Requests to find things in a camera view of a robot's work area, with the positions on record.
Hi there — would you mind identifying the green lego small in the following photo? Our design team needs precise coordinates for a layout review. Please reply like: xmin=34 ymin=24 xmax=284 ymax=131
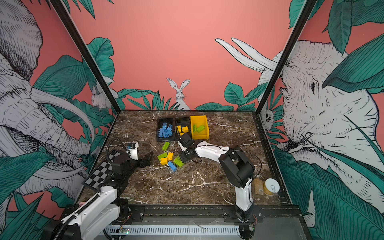
xmin=157 ymin=152 xmax=168 ymax=161

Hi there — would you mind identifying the large green lego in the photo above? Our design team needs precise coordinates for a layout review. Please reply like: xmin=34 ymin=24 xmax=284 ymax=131
xmin=173 ymin=156 xmax=184 ymax=168

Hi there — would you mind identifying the large blue lego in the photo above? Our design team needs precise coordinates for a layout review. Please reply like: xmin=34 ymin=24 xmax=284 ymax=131
xmin=162 ymin=128 xmax=172 ymax=138

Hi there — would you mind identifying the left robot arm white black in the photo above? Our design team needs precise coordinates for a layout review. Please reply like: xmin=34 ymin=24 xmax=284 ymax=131
xmin=41 ymin=150 xmax=154 ymax=240

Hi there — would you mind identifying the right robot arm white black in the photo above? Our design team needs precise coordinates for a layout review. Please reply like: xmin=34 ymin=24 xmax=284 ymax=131
xmin=178 ymin=135 xmax=255 ymax=222

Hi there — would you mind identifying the yellow bin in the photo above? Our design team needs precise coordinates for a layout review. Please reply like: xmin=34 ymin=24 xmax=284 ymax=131
xmin=190 ymin=115 xmax=210 ymax=140

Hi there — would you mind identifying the middle black bin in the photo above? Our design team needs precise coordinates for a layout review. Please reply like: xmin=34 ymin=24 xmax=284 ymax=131
xmin=174 ymin=117 xmax=191 ymax=141

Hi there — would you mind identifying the black bin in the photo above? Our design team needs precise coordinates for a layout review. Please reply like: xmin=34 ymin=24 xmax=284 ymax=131
xmin=174 ymin=117 xmax=191 ymax=141
xmin=156 ymin=118 xmax=175 ymax=142

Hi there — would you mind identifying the checkerboard calibration plate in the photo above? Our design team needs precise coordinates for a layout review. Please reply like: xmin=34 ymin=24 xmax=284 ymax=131
xmin=83 ymin=159 xmax=112 ymax=191

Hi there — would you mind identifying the left black bin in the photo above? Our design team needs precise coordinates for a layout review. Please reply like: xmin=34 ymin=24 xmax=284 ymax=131
xmin=156 ymin=118 xmax=175 ymax=142

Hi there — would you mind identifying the glass jar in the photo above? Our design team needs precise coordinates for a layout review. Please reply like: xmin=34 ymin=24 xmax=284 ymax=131
xmin=252 ymin=178 xmax=264 ymax=196

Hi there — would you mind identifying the yellow can white lid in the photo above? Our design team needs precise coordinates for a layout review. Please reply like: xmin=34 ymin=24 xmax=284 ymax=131
xmin=263 ymin=178 xmax=280 ymax=196

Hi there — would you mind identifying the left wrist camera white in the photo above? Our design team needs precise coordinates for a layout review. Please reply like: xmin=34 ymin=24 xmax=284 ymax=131
xmin=127 ymin=142 xmax=139 ymax=161

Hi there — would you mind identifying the black front rail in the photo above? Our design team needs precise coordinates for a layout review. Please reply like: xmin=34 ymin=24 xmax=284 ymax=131
xmin=113 ymin=205 xmax=304 ymax=224

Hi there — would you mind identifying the white slotted cable duct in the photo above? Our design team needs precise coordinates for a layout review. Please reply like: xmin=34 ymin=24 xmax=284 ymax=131
xmin=105 ymin=225 xmax=240 ymax=236

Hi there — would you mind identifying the left black frame post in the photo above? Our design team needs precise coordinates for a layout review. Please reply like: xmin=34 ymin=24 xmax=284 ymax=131
xmin=50 ymin=0 xmax=121 ymax=114

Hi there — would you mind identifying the black frame post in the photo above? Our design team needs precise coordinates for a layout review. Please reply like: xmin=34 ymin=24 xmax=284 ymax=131
xmin=256 ymin=0 xmax=317 ymax=115
xmin=50 ymin=0 xmax=121 ymax=114

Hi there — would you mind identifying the right black frame post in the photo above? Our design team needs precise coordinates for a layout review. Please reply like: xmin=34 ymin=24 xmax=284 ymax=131
xmin=256 ymin=0 xmax=317 ymax=115

